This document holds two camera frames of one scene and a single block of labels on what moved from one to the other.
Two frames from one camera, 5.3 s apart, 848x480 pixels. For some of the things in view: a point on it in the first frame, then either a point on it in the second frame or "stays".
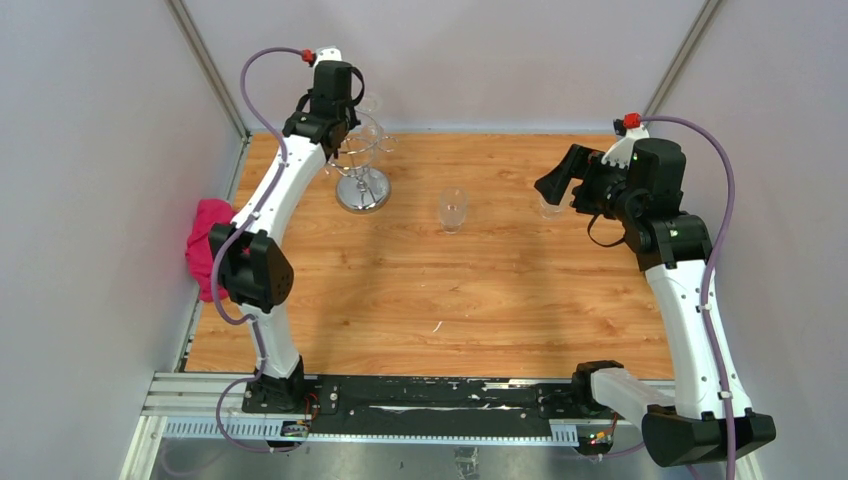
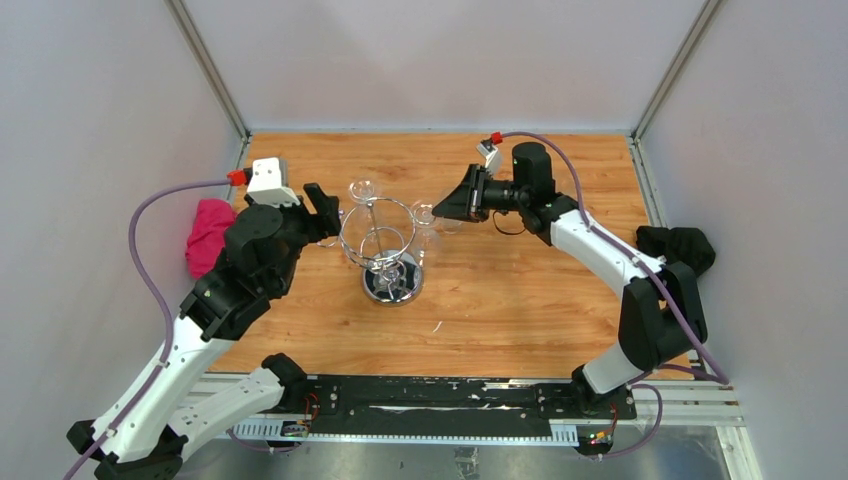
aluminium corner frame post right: (707, 12) stays
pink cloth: (200, 251) stays
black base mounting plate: (444, 405) stays
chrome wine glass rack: (363, 189) → (378, 234)
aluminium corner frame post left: (201, 50) stays
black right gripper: (582, 163) → (467, 202)
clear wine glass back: (371, 102) → (361, 191)
